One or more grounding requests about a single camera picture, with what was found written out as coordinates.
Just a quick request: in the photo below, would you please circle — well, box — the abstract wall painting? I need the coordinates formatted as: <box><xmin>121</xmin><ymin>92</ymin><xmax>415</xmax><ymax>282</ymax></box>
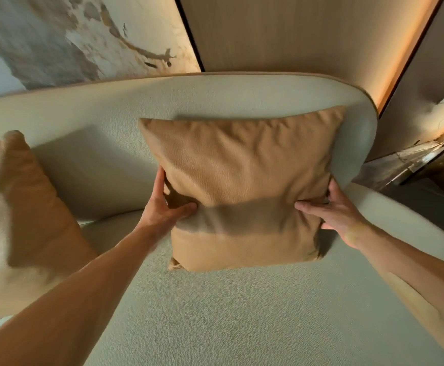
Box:
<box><xmin>0</xmin><ymin>0</ymin><xmax>202</xmax><ymax>99</ymax></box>

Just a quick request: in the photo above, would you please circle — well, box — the person's right hand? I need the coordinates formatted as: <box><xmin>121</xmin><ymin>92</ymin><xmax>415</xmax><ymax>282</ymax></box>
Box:
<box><xmin>294</xmin><ymin>178</ymin><xmax>371</xmax><ymax>251</ymax></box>

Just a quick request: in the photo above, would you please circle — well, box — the person's left hand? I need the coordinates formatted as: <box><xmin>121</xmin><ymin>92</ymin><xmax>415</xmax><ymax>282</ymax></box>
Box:
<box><xmin>135</xmin><ymin>165</ymin><xmax>198</xmax><ymax>245</ymax></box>

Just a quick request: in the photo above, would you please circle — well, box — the person's right forearm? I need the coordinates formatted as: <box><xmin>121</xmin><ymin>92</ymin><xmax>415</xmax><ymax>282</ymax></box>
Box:
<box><xmin>353</xmin><ymin>225</ymin><xmax>444</xmax><ymax>340</ymax></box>

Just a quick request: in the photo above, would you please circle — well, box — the pale green upholstered sofa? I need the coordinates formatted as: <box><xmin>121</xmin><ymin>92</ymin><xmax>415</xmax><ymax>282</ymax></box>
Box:
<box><xmin>0</xmin><ymin>72</ymin><xmax>444</xmax><ymax>366</ymax></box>

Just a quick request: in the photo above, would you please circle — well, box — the glossy dark side table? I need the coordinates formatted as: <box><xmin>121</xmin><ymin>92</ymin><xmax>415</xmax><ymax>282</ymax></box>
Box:
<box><xmin>353</xmin><ymin>118</ymin><xmax>444</xmax><ymax>199</ymax></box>

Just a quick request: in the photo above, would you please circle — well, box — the tan and cream cushion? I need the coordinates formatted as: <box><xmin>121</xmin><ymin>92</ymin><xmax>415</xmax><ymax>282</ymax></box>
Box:
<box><xmin>0</xmin><ymin>130</ymin><xmax>99</xmax><ymax>326</ymax></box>

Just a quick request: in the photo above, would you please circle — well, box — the person's left forearm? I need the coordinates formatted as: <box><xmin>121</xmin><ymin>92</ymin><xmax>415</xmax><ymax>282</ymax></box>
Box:
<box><xmin>0</xmin><ymin>225</ymin><xmax>161</xmax><ymax>366</ymax></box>

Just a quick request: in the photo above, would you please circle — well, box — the tan leather cushion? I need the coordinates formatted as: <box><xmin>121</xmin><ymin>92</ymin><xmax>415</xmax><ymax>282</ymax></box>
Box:
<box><xmin>138</xmin><ymin>105</ymin><xmax>347</xmax><ymax>272</ymax></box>

